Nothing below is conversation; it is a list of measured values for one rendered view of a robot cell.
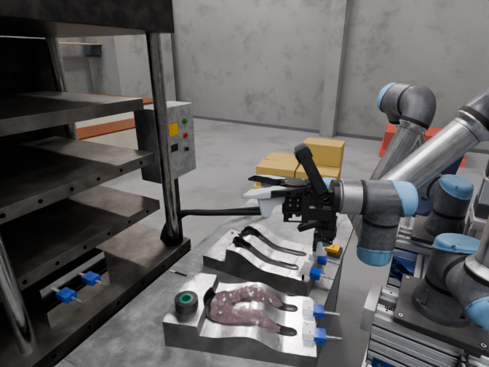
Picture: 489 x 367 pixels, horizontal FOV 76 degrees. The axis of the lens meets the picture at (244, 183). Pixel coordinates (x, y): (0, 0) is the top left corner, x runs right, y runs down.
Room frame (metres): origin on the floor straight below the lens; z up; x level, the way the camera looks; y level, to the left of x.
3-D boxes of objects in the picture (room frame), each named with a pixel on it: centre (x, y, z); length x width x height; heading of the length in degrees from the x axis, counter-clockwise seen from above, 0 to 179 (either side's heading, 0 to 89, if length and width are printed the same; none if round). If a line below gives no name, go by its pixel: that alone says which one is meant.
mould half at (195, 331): (0.86, 0.00, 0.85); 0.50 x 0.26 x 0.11; 80
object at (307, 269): (1.04, -0.30, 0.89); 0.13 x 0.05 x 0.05; 63
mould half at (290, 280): (1.21, -0.09, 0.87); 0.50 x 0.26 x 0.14; 63
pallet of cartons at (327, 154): (3.95, -0.75, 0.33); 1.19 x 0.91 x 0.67; 58
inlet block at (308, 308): (0.87, -0.28, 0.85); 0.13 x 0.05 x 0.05; 80
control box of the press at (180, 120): (1.73, 0.44, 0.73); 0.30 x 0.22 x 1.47; 153
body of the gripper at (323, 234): (1.14, -0.34, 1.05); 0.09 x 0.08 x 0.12; 63
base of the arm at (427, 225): (1.13, -0.83, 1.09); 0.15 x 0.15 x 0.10
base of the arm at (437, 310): (0.70, -0.57, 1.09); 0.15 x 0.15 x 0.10
